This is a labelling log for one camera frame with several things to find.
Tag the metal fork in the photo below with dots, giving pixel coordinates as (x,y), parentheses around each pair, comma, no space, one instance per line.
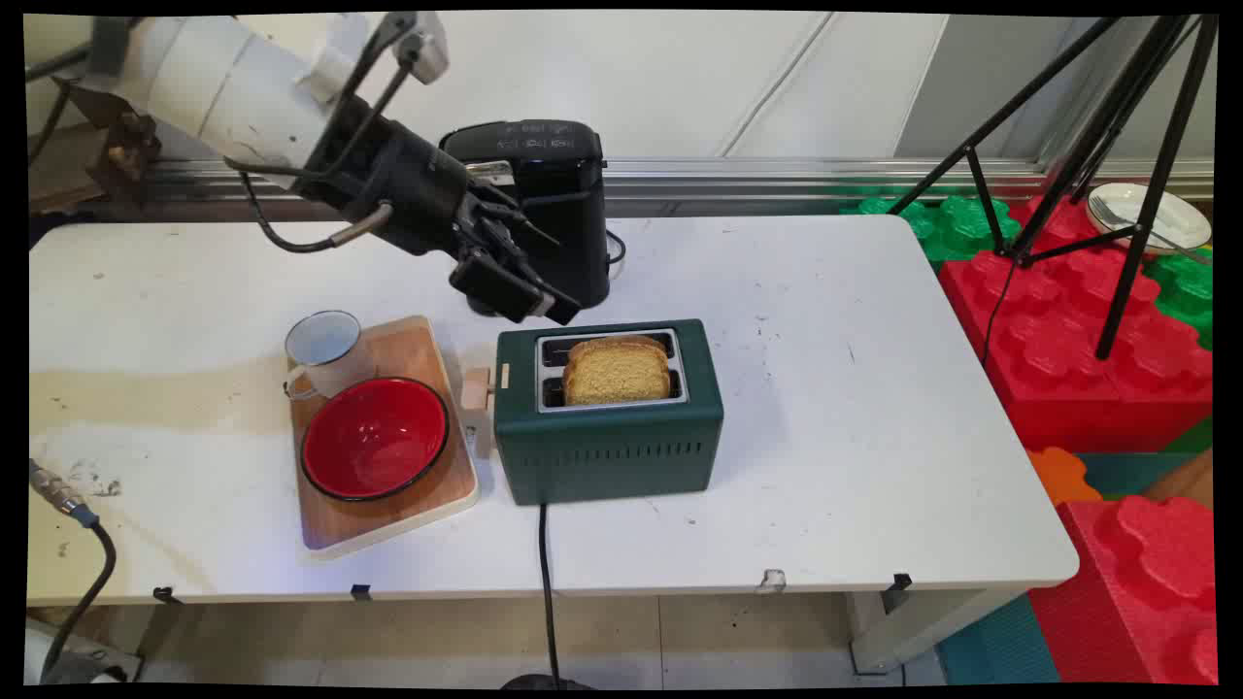
(1175,245)

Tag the wooden toaster lever knob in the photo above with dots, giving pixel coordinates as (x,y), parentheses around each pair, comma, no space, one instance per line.
(476,388)

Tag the aluminium wall rail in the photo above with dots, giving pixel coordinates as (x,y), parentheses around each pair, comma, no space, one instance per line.
(777,180)

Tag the white plate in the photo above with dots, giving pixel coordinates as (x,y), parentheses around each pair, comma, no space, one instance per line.
(1180,218)

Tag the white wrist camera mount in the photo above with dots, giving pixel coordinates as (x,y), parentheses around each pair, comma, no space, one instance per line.
(422,49)

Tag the large red foam block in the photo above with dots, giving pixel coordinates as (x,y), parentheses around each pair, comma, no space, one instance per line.
(1078,340)

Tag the clear tape scrap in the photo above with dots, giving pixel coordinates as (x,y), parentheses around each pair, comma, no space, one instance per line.
(771,581)

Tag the teal foam mat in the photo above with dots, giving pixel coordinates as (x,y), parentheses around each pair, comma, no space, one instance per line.
(995,646)

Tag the green foam block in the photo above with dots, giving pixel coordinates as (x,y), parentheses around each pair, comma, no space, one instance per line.
(957,225)
(1190,291)

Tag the black table edge clip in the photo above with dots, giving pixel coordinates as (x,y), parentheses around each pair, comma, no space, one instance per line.
(901,582)
(163,593)
(360,591)

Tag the green two-slot toaster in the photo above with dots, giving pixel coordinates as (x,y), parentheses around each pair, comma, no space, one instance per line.
(607,451)

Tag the red enamel bowl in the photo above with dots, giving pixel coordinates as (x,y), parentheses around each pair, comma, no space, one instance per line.
(374,439)

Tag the brown toast slice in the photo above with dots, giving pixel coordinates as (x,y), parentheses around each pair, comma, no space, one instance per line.
(617,381)
(617,342)

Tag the white table leg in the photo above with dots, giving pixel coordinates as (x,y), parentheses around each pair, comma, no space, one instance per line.
(923,626)

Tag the brown wooden clamp bracket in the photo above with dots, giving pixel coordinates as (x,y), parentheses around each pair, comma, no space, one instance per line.
(126,146)

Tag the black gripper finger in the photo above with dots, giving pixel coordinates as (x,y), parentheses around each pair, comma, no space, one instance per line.
(505,212)
(500,282)

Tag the orange foam piece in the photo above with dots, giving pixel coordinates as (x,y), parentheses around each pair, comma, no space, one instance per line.
(1060,476)

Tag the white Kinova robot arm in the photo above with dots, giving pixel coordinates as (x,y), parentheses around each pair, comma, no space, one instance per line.
(214,87)

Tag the wooden cutting board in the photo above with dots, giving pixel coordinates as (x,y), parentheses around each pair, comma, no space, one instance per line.
(408,340)

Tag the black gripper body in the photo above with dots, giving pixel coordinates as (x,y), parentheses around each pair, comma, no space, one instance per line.
(398,184)

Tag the black tripod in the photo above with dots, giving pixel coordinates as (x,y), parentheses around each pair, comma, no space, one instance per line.
(1146,194)

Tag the black coffee maker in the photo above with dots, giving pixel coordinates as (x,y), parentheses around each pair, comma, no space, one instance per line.
(568,194)

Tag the white enamel mug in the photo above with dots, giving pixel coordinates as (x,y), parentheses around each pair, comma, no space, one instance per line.
(325,354)

